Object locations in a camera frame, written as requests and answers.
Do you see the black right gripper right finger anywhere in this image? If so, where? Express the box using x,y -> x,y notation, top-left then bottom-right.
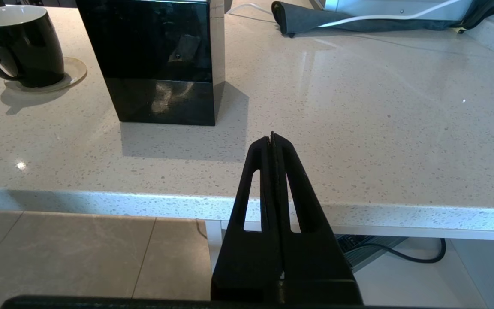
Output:
271,132 -> 364,302

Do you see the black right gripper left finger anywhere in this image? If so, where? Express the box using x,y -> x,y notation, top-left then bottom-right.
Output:
211,136 -> 283,302

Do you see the grey power strip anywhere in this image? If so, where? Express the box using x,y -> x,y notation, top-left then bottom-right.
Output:
335,234 -> 409,273

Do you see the black tissue box white top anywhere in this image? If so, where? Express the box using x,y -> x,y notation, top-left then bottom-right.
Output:
75,0 -> 226,127

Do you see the dark grey cloth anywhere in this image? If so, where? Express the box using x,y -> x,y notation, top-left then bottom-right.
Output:
271,0 -> 494,39

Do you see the translucent round coaster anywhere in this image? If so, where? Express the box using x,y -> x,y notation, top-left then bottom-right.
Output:
4,57 -> 88,93

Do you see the black mug white inside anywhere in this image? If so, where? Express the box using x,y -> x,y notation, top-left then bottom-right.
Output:
0,5 -> 66,89

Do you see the black floor cable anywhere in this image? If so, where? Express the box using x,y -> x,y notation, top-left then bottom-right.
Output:
358,238 -> 447,264

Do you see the thin white cable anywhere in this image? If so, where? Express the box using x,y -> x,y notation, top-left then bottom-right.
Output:
227,3 -> 274,18

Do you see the thick white cable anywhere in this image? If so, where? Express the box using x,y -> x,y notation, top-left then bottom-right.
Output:
318,0 -> 464,29

